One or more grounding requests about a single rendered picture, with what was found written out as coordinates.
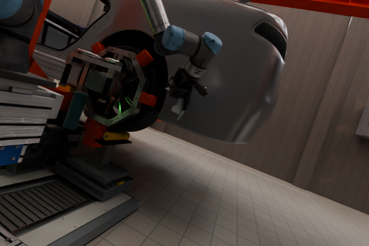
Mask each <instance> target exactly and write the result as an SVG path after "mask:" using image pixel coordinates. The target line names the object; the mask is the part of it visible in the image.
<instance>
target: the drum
mask: <svg viewBox="0 0 369 246"><path fill-rule="evenodd" d="M108 78H109V77H108ZM106 80H107V76H106V73H104V72H99V71H92V72H90V73H89V74H88V76H87V78H86V85H87V87H88V88H89V89H90V90H93V91H95V92H98V93H102V90H103V87H104V85H105V82H106ZM120 90H121V82H120V81H118V80H115V79H113V81H112V84H111V88H110V90H109V93H108V95H109V96H113V95H116V94H118V93H119V92H120Z"/></svg>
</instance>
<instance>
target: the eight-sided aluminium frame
mask: <svg viewBox="0 0 369 246"><path fill-rule="evenodd" d="M114 53H118V54H119V55H124V56H125V57H126V58H129V59H131V60H132V63H133V66H134V67H135V70H136V73H137V75H138V78H139V85H138V88H137V91H136V94H135V97H134V99H133V102H132V105H131V107H130V108H129V109H128V110H126V111H124V112H123V113H121V114H119V115H117V116H115V117H113V118H112V119H108V118H106V117H105V116H102V115H99V114H97V113H95V112H94V110H93V107H92V104H91V100H90V97H89V95H88V97H87V100H86V104H85V107H84V110H83V113H84V115H85V116H86V117H90V118H91V119H93V120H95V121H98V122H100V123H101V124H104V125H106V126H112V127H114V126H116V125H118V124H119V123H121V122H123V121H125V120H127V119H129V118H131V117H133V116H134V115H137V114H138V113H139V111H140V109H141V106H142V103H141V102H139V98H140V96H141V93H142V92H144V93H146V92H147V89H148V87H149V83H150V82H149V79H148V77H147V74H146V72H145V70H144V67H143V66H141V65H139V63H138V61H137V59H136V58H135V57H136V56H137V54H135V53H133V52H129V51H126V50H123V49H119V48H115V47H113V46H109V47H106V49H104V50H103V51H101V52H99V53H98V54H97V55H99V56H101V57H103V58H110V57H111V56H113V55H114ZM96 66H97V65H96V64H93V63H90V62H86V63H85V67H84V69H83V72H82V75H81V78H80V81H79V84H78V85H77V91H79V92H83V93H86V94H88V92H87V89H88V87H87V85H86V78H87V76H88V74H89V73H90V72H92V71H94V69H95V67H96Z"/></svg>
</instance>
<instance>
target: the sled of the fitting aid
mask: <svg viewBox="0 0 369 246"><path fill-rule="evenodd" d="M52 171H54V172H56V173H57V174H58V175H60V176H62V177H63V178H65V179H67V180H68V181H70V182H71V183H73V184H75V185H76V186H78V187H80V188H81V189H83V190H84V191H86V192H87V193H89V194H91V195H92V196H94V197H96V198H97V199H99V200H100V201H104V200H106V199H108V198H110V197H112V196H115V195H117V194H119V193H121V192H123V191H125V190H127V189H129V188H131V187H132V185H133V182H134V180H135V179H134V178H132V177H130V176H126V177H123V178H120V179H118V180H115V181H112V182H109V183H106V184H102V183H100V182H98V181H96V180H95V179H93V178H91V177H89V176H88V175H86V174H84V173H83V172H81V171H80V170H78V169H76V168H74V167H73V166H71V165H69V164H67V163H66V162H65V160H60V161H56V162H55V164H54V168H53V170H52Z"/></svg>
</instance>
